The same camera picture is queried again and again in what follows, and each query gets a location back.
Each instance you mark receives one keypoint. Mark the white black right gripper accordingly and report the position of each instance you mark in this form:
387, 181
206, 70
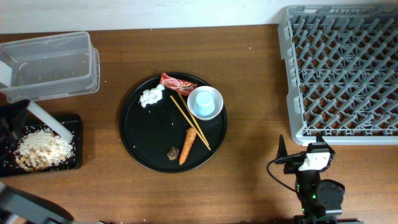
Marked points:
291, 167

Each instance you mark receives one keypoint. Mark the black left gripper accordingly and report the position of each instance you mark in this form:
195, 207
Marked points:
12, 123

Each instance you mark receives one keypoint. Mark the rice and noodle scraps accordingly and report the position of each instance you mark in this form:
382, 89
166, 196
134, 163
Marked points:
41, 149

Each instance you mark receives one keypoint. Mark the orange carrot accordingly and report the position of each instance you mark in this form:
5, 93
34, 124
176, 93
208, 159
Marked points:
190, 138

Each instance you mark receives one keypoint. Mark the brown food chunk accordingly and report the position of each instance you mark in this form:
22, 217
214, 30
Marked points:
173, 153

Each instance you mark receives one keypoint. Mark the red snack wrapper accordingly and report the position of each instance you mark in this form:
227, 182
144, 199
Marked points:
180, 86

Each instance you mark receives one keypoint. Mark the white tissue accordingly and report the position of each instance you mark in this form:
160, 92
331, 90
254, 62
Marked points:
151, 96

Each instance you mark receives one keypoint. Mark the white plate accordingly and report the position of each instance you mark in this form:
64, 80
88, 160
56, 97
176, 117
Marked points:
50, 121

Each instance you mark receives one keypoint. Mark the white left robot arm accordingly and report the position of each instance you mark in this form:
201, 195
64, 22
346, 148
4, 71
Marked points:
34, 209

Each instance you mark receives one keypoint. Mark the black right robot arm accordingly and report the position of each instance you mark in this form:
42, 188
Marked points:
320, 199

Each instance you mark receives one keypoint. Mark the grey dishwasher rack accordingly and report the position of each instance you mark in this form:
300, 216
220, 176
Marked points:
341, 64

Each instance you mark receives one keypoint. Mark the black rectangular tray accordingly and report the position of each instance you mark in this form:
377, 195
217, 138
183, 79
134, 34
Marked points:
72, 122

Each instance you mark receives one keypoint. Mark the clear plastic bin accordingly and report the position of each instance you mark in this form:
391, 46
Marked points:
49, 67

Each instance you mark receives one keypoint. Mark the white bowl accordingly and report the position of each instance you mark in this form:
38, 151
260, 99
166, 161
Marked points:
217, 98

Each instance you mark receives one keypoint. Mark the light blue plastic cup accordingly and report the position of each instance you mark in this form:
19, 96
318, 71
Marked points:
204, 104

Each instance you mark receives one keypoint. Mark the wooden chopstick lower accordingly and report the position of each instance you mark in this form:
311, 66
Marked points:
190, 123

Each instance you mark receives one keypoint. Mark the wooden chopstick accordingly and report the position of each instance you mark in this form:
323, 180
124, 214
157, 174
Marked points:
194, 120
190, 123

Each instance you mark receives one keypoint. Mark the wooden chopstick upper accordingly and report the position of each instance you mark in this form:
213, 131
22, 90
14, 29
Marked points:
194, 120

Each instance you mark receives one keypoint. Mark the round black serving tray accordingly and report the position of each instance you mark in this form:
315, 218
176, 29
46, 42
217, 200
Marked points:
148, 133

